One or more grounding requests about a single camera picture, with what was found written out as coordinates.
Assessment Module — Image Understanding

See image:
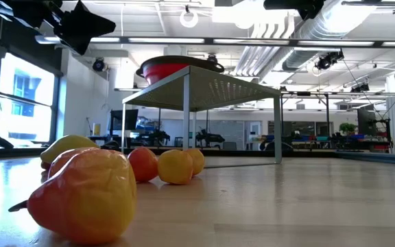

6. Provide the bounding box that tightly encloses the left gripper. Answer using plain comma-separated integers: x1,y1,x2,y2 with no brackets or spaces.
1,0,117,56

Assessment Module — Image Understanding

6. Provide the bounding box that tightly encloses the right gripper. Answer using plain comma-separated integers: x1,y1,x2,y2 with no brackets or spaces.
263,0,326,22

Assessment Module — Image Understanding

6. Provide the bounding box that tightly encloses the red collapsible bowl grey rim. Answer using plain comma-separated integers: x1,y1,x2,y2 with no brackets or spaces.
135,55,226,86

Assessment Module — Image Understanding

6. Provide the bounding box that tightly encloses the pale green perforated metal shelf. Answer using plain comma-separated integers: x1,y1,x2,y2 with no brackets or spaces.
121,64,283,169

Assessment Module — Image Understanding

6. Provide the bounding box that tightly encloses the yellow toy mango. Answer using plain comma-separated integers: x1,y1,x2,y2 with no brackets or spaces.
40,134,99,165

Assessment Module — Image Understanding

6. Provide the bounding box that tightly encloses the black monitor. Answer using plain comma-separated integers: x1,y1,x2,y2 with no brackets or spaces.
110,109,139,131

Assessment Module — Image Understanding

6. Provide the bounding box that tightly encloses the small orange toy pear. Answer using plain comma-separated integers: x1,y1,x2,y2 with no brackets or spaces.
8,148,138,245
157,149,194,186
48,146,99,178

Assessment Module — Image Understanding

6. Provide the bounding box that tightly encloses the green potted plant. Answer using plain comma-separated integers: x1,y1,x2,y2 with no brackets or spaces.
338,121,358,137

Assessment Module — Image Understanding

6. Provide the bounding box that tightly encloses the red-orange toy apple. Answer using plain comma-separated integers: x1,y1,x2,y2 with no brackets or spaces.
128,146,159,183

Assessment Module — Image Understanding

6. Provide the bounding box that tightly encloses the small orange toy peach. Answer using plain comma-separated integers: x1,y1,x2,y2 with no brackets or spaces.
184,148,206,176

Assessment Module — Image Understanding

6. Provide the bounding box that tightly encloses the black ceiling camera cluster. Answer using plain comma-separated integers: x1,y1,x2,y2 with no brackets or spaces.
314,49,345,71

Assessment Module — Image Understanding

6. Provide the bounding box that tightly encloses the white ring lamp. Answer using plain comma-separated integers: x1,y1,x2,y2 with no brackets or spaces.
179,9,200,29

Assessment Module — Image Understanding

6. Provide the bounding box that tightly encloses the black gantry frame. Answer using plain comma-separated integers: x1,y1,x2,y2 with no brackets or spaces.
281,91,331,138

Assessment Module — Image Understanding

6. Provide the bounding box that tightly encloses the black aluminium table frame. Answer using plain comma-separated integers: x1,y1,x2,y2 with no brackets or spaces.
0,125,339,159

